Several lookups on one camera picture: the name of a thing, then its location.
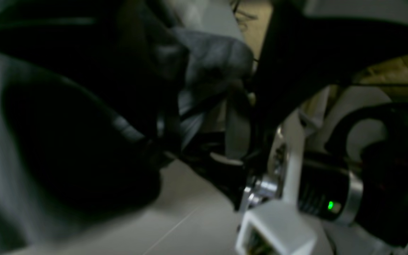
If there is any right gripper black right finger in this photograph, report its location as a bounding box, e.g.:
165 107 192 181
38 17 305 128
253 0 408 128

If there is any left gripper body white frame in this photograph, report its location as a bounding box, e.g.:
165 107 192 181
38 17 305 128
238 86 364 226

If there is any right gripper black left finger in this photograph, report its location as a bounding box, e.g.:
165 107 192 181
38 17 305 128
0 0 187 168

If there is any grey T-shirt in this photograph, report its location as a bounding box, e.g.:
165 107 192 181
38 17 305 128
0 0 254 255

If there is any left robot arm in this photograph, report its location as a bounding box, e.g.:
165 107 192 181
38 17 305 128
235 96 408 255

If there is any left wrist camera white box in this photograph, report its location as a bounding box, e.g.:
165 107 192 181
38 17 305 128
235 200 317 255

